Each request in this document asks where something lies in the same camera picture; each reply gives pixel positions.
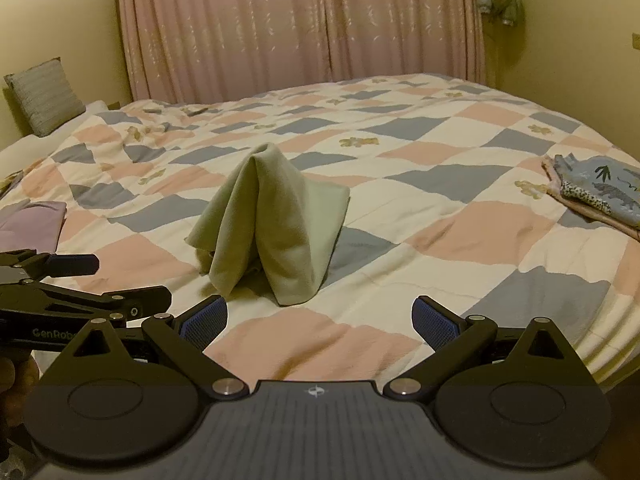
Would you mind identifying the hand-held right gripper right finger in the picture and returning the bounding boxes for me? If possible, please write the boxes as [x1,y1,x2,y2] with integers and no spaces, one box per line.
[384,296,576,401]

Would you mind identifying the pink curtain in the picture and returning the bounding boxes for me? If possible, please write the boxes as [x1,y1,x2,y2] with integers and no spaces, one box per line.
[115,0,496,106]

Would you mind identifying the checkered patchwork quilt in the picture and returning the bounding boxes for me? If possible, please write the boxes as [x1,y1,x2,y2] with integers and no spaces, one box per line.
[0,74,640,396]

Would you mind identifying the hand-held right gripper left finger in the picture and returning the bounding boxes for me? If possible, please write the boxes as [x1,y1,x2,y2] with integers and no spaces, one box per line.
[72,296,248,401]

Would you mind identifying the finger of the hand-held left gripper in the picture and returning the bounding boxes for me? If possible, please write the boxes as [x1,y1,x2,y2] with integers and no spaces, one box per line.
[0,285,173,328]
[0,249,101,286]

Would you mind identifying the blue printed folded garment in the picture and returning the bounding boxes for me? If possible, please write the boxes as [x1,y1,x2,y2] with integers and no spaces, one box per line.
[552,154,640,231]

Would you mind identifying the white pillow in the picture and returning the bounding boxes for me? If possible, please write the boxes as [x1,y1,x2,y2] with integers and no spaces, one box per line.
[0,100,111,181]

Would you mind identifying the pink folded garment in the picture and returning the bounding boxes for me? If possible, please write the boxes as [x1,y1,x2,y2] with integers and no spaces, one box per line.
[542,157,640,242]

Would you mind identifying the purple folded garment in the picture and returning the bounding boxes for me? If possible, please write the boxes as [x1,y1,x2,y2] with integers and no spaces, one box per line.
[0,201,68,256]

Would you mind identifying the grey cushion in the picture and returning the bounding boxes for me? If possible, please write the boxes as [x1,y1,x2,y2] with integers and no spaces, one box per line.
[4,57,87,137]

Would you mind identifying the light green garment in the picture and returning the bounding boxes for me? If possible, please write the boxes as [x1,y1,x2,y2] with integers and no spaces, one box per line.
[185,142,351,307]

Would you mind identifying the person's left hand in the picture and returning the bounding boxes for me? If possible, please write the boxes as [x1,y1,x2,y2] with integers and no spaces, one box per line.
[0,354,40,428]

